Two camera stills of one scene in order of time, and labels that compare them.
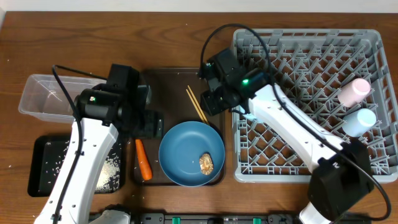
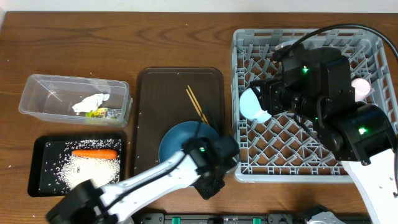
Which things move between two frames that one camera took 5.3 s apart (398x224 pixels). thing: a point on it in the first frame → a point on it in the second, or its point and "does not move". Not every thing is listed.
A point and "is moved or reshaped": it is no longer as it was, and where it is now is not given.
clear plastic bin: [42, 98] does not move
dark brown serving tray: [168, 92] does not move
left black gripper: [150, 123] → [210, 189]
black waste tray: [46, 157] does not move
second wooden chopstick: [196, 107] does not move
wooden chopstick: [199, 106] does not move
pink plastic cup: [354, 93] does not move
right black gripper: [208, 98] → [269, 96]
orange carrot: [144, 161] is moved or reshaped
